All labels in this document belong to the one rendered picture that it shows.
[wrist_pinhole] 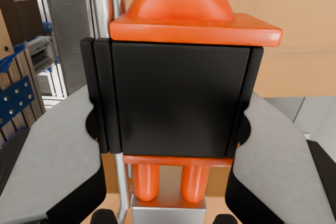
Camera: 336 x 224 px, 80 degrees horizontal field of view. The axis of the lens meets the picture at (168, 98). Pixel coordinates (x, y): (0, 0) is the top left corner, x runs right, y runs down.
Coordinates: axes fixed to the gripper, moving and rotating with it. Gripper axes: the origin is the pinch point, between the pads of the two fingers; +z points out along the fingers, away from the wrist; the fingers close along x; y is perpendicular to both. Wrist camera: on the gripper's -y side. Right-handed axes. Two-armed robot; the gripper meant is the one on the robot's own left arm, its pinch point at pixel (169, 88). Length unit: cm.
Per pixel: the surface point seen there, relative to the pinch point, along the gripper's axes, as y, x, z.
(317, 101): 70, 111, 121
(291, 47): 15, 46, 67
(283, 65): 22, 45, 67
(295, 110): 79, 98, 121
